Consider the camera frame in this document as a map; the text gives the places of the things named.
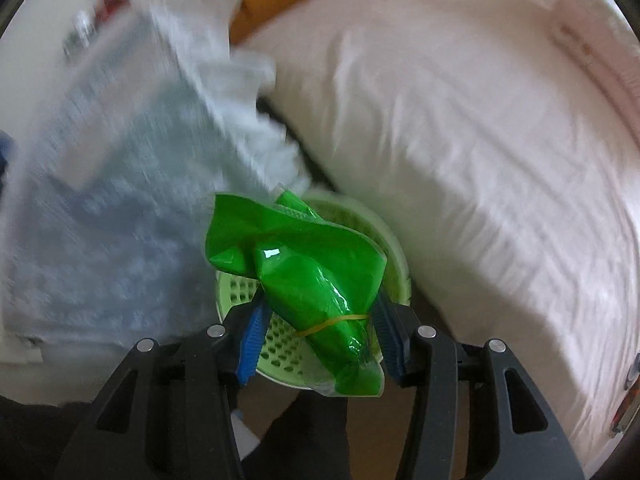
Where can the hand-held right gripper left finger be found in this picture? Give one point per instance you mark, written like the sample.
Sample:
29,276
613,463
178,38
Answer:
252,345

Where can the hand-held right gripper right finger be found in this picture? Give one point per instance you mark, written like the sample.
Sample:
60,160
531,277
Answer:
392,345

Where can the green mesh waste basket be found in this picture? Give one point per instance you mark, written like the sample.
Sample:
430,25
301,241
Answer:
280,352

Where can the bed with pale sheet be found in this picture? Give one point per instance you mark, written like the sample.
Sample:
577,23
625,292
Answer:
475,185

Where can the large crumpled foil sheet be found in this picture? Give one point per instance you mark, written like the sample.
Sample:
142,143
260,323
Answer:
80,32

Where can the green plastic bag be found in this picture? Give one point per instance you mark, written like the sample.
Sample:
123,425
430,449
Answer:
310,280

